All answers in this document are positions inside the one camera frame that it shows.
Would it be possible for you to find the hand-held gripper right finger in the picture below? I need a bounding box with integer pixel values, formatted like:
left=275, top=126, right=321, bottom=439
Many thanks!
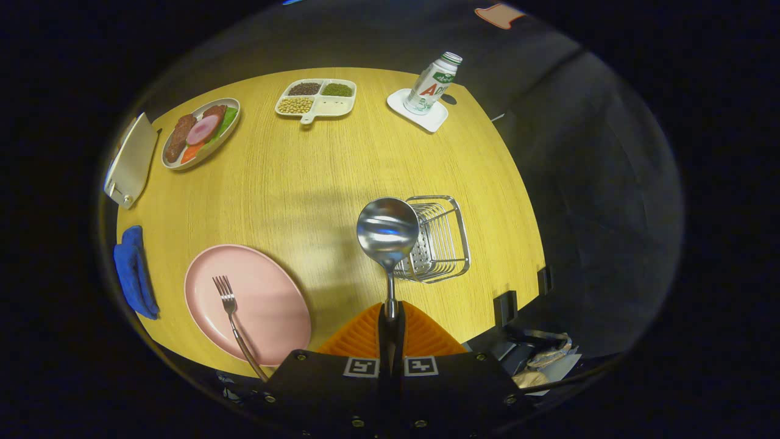
left=393, top=302, right=538, bottom=439

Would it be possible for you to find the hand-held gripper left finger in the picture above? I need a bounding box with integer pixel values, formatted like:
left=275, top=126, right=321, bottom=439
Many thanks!
left=244, top=303, right=394, bottom=439

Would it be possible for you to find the metal fork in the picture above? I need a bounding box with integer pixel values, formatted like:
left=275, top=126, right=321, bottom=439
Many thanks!
left=212, top=275, right=270, bottom=384

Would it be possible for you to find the metal spoon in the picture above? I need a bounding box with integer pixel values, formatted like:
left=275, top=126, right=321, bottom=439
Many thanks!
left=356, top=197, right=420, bottom=322

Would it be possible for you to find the pink round plate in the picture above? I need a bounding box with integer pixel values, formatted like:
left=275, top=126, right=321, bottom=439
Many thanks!
left=184, top=244, right=312, bottom=367

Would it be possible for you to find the white patterned object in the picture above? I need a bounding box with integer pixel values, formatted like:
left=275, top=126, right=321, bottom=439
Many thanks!
left=216, top=372, right=244, bottom=403

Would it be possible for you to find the crumpled plastic bag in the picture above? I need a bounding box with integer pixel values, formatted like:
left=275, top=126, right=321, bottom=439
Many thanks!
left=527, top=332, right=573, bottom=368

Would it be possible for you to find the blue cloth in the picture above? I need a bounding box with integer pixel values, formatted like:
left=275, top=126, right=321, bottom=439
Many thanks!
left=113, top=226, right=160, bottom=320

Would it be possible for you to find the white square coaster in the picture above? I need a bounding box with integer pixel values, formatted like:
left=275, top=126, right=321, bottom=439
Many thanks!
left=386, top=88, right=449, bottom=134

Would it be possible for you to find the grey food plate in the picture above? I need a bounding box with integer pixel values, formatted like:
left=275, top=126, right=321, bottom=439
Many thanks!
left=161, top=98, right=241, bottom=171

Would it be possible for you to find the cream divided snack dish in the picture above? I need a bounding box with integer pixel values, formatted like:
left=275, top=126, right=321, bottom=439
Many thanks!
left=275, top=78, right=358, bottom=125

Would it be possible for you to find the green lettuce leaf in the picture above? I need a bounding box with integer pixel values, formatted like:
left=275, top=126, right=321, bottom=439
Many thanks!
left=210, top=107, right=239, bottom=144

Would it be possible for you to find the pink ham slice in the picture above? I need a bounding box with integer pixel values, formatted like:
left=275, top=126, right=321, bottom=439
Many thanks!
left=186, top=115, right=221, bottom=146

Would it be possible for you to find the large brown meat piece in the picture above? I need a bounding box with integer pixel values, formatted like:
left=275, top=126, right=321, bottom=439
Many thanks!
left=165, top=114, right=197, bottom=163

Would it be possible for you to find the white toaster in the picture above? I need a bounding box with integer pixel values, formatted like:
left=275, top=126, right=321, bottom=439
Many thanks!
left=104, top=112, right=159, bottom=210

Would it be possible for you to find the white drink bottle green cap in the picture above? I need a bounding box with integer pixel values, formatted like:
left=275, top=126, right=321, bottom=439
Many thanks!
left=404, top=52, right=463, bottom=116

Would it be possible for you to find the black cable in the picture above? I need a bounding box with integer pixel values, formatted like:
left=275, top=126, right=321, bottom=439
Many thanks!
left=518, top=360, right=622, bottom=392

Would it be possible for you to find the metal wire basket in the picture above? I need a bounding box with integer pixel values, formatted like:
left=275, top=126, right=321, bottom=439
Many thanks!
left=393, top=195, right=471, bottom=284

